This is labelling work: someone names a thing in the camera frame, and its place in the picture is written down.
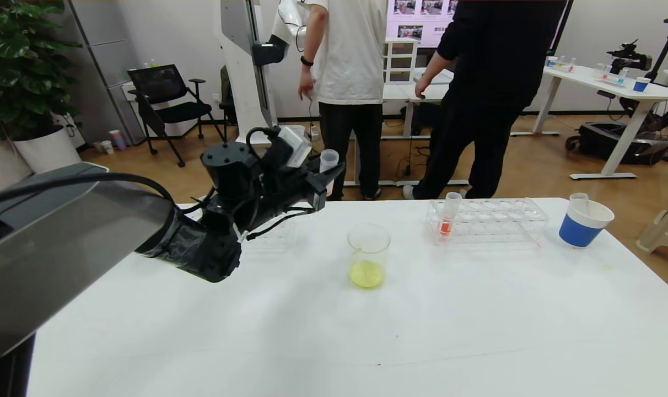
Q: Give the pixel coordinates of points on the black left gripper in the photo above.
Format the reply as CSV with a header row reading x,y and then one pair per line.
x,y
318,190

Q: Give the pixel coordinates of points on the test tube with red pigment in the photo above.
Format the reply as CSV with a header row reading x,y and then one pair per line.
x,y
328,160
447,226

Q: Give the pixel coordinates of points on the test tube with yellow pigment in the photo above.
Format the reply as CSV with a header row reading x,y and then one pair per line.
x,y
578,198

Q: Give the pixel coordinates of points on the black grey robot left arm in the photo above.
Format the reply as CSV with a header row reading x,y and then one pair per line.
x,y
64,248

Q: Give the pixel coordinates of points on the clear plastic test tube rack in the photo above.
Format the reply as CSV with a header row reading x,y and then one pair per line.
x,y
488,223
279,234

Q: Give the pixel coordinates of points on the clear glass beaker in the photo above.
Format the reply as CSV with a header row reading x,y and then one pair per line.
x,y
367,273

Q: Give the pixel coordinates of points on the small test tube rack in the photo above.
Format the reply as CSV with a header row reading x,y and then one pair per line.
x,y
609,78
561,65

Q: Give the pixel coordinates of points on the person in white shirt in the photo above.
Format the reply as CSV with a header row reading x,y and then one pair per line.
x,y
350,55

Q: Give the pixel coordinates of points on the white humanoid robot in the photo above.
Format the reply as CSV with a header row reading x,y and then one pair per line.
x,y
246,82

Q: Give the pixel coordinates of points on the white drawer unit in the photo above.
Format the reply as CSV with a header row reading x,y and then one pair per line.
x,y
401,62

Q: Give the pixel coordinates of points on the black office chair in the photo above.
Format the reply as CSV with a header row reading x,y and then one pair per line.
x,y
174,112

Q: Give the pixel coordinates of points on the large display screen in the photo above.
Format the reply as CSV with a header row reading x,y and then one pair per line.
x,y
422,22

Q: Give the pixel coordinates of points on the person in black clothes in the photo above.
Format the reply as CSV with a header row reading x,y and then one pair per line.
x,y
494,66

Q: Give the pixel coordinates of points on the small white paper cup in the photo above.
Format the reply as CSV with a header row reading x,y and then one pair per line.
x,y
107,148

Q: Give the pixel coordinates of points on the blue white paper cup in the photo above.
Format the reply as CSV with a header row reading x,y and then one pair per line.
x,y
581,231

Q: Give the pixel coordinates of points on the grey metal cabinet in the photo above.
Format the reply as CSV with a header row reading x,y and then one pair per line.
x,y
108,44

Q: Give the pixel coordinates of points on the white plant pot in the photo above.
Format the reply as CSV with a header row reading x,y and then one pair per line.
x,y
47,154

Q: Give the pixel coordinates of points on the long white desk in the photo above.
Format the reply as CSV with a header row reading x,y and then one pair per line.
x,y
615,84

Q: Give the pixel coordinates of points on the black handheld device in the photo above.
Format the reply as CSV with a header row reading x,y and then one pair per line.
x,y
629,54

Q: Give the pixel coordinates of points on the small blue paper cup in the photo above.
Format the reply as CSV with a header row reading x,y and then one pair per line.
x,y
640,86

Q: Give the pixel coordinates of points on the green leafy plant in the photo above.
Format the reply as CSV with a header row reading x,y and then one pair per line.
x,y
20,66

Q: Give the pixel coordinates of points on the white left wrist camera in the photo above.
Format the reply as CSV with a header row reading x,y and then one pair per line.
x,y
296,149

